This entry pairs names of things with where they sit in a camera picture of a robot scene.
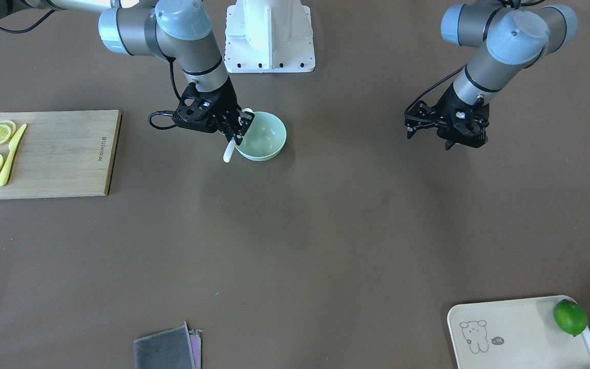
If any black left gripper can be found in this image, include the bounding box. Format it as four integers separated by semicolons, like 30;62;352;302
405;86;490;150

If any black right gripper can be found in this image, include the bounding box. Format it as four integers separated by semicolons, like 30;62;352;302
172;77;256;146

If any light green bowl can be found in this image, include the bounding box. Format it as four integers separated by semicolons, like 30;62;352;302
236;112;287;161

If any white ceramic spoon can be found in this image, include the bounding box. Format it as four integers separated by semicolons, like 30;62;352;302
222;108;255;163

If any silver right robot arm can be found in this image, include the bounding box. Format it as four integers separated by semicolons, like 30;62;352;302
0;1;255;146

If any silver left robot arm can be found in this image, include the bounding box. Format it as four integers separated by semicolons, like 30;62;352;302
405;1;579;150

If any bamboo cutting board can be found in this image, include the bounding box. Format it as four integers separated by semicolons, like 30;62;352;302
0;110;122;199

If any beige serving tray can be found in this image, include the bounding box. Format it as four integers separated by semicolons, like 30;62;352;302
447;296;590;368

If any green lime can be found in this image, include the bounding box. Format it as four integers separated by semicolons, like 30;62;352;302
553;299;588;337

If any grey folded cloth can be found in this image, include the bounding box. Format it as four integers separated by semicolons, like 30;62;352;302
134;322;203;368

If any upper lemon slice stack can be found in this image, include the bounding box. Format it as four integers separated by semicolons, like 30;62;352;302
0;120;17;145

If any yellow plastic knife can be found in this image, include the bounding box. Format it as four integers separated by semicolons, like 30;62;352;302
0;124;28;187

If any white pedestal column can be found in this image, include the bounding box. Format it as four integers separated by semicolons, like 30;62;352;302
223;1;316;73

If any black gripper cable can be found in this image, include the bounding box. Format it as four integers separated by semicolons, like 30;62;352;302
149;57;183;131

